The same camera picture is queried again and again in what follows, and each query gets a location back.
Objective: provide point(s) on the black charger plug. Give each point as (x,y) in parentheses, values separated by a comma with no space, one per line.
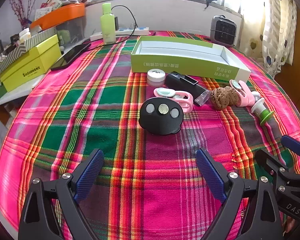
(116,23)

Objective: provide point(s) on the black smartphone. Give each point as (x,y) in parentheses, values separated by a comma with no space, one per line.
(70,55)

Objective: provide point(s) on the yellow-green lidded box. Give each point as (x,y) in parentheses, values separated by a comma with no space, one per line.
(30,62)

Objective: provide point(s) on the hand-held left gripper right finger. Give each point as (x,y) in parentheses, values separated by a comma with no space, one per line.
(211,175)

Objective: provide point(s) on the black window clip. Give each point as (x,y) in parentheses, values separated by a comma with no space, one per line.
(210,2)

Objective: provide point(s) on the grey white striped box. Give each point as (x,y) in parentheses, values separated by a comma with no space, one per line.
(22,46)

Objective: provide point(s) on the white and green spool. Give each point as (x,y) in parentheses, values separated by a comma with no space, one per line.
(261,110)

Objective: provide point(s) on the brown walnut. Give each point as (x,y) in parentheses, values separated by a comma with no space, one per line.
(232,93)
(218,100)

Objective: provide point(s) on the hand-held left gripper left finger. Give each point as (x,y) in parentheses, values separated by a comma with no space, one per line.
(88,175)

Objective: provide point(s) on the person's right hand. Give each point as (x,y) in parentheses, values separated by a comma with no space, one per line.
(289,226)

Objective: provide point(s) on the black round three-disc case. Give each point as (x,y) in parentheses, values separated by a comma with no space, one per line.
(155,125)

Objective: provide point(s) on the purple flower branches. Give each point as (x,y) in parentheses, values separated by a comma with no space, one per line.
(18,2)

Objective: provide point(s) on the white side table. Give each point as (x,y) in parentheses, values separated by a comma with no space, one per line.
(15,95)

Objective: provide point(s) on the white mushroom-shaped knob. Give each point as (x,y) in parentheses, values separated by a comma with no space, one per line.
(256,97)

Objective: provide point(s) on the green and white cardboard box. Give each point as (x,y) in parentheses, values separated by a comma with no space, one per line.
(190,62)

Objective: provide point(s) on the clear bin with orange lid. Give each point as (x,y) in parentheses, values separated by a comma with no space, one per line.
(60,15)

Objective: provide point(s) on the white power strip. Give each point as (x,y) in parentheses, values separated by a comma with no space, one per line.
(130,31)

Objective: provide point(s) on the pink green plaid cloth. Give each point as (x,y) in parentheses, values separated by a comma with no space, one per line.
(115,105)

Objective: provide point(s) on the light green bottle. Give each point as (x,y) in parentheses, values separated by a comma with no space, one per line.
(108,22)

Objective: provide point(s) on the patterned sheer curtain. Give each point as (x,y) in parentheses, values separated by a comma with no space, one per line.
(277,25)

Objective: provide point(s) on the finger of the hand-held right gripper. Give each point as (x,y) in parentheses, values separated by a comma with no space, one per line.
(293,144)
(268,163)

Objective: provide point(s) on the small white jar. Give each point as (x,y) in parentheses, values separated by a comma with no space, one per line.
(155,79)

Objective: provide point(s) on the black rectangular device clear cap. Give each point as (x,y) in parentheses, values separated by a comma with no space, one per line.
(185,85)

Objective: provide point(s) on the grey space heater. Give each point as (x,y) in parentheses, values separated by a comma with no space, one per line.
(223,31)

